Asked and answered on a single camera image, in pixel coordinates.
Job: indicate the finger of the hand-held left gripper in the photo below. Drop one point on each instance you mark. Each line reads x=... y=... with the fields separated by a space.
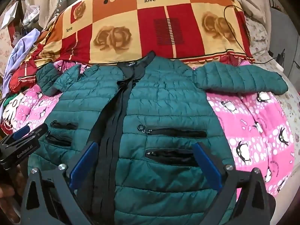
x=21 y=131
x=38 y=130

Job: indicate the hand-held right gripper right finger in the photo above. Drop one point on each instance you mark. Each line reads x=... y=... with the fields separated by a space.
x=207 y=167

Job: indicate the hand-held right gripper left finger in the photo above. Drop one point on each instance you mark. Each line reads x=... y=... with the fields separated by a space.
x=84 y=166

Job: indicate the green puffer jacket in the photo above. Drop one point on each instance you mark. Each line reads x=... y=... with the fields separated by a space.
x=164 y=103

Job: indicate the person's left hand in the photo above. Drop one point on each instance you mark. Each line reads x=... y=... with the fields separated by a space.
x=8 y=204

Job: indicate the white glove print cloth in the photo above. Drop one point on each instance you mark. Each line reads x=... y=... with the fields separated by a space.
x=11 y=109

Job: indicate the red ruffled cloth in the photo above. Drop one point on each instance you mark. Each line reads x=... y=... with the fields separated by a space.
x=22 y=76

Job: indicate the pink penguin print blanket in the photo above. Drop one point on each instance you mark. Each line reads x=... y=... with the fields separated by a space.
x=246 y=126

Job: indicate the purple cloth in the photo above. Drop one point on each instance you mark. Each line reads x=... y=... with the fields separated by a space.
x=16 y=51

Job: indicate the clear plastic bag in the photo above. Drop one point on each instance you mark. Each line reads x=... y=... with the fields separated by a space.
x=30 y=14

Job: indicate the white paper bag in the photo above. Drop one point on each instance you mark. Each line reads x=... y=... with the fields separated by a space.
x=10 y=14

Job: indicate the black charger plug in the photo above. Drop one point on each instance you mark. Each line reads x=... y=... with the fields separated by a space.
x=280 y=55

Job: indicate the white floral bed sheet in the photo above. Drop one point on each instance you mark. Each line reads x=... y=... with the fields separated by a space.
x=257 y=37

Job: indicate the red orange rose print quilt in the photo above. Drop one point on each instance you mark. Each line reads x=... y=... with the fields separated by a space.
x=140 y=28

